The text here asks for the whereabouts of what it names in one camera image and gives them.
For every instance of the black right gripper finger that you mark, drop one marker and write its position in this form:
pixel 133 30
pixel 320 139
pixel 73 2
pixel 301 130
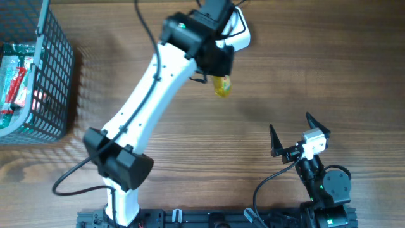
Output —
pixel 276 146
pixel 313 123

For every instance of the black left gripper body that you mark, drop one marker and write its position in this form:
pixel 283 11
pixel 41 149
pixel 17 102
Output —
pixel 222 64

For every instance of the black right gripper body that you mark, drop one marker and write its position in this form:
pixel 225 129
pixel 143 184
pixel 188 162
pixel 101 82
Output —
pixel 290 153

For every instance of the yellow oil bottle silver cap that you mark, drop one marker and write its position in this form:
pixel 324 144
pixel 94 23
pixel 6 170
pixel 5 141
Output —
pixel 222 85

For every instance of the red Nescafe coffee stick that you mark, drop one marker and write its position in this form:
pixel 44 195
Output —
pixel 15 84

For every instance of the green 3M sponge package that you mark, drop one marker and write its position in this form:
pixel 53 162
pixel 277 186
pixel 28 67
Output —
pixel 12 56

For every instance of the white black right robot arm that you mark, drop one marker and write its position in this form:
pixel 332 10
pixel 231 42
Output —
pixel 328 187

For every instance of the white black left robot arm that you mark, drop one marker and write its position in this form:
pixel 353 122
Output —
pixel 189 44

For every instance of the white barcode scanner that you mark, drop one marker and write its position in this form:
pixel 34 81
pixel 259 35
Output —
pixel 238 33

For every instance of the grey plastic mesh basket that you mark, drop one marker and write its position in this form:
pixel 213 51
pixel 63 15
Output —
pixel 44 117

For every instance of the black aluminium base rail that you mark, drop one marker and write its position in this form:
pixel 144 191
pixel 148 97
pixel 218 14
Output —
pixel 277 217

